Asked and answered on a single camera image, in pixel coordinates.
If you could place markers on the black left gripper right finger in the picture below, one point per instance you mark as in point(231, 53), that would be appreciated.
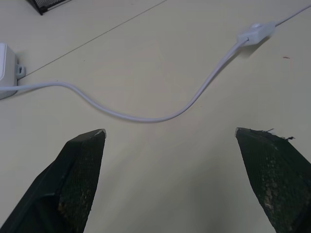
point(274, 179)

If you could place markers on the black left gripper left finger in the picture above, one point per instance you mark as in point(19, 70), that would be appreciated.
point(73, 179)

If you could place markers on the white power strip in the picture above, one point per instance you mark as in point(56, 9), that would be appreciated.
point(6, 70)

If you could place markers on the black mesh metal organizer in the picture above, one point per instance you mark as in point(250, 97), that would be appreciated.
point(46, 4)

